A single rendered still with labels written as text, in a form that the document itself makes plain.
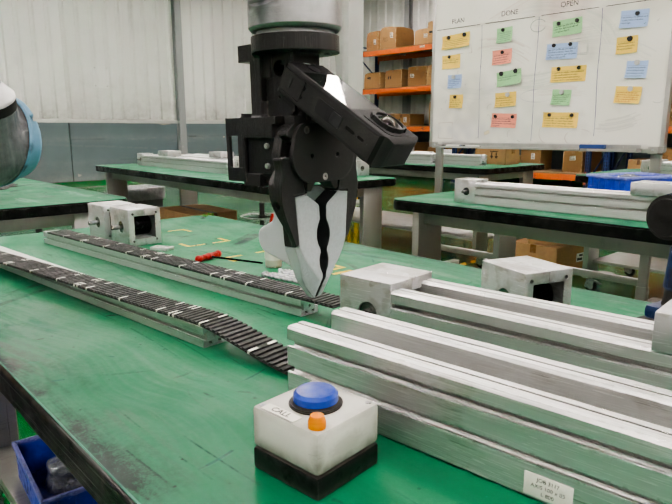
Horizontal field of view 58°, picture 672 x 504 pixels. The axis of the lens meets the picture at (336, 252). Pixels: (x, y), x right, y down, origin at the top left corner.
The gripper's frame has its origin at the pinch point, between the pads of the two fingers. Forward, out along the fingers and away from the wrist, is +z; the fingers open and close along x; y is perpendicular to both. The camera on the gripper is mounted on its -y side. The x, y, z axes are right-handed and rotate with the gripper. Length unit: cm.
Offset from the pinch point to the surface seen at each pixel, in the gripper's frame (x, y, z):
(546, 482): -7.4, -17.3, 15.2
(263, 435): 4.5, 3.0, 13.3
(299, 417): 3.3, -0.4, 10.9
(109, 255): -30, 95, 15
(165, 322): -11.2, 42.8, 15.3
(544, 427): -8.7, -16.4, 11.3
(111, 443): 10.9, 18.0, 16.6
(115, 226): -40, 110, 11
